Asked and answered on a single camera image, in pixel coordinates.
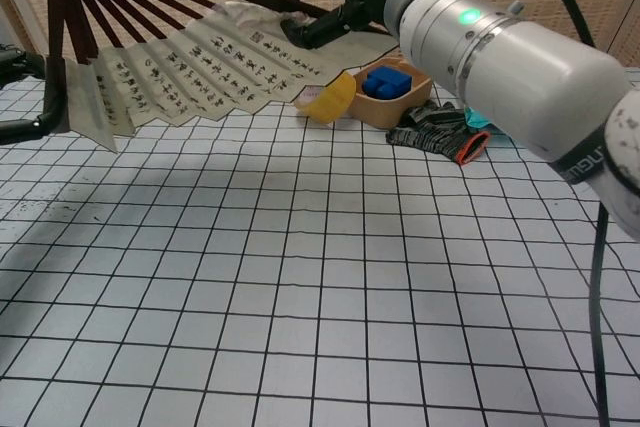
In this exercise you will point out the yellow packing tape roll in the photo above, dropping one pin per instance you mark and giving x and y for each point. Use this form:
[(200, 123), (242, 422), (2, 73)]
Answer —
[(332, 99)]

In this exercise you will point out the blue plastic block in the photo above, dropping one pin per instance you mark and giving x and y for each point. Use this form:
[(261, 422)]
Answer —
[(387, 81)]

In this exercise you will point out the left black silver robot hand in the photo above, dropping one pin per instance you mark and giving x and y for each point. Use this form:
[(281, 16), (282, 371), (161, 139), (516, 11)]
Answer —
[(25, 129)]

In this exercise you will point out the teal white snack bag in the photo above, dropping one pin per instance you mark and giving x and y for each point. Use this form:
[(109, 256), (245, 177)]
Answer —
[(477, 119)]

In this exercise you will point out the grey knit work glove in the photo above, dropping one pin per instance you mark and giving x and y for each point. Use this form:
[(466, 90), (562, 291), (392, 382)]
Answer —
[(435, 132)]

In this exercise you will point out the white grid pattern tablecloth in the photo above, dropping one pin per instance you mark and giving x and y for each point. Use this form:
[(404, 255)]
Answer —
[(300, 272)]

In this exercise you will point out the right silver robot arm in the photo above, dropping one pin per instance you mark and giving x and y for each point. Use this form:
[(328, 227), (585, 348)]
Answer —
[(520, 72)]

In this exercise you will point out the light wooden open box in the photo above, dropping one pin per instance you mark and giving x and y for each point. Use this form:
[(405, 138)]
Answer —
[(390, 109)]

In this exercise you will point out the red paper folding fan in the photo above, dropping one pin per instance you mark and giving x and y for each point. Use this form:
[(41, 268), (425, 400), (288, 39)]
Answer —
[(200, 67)]

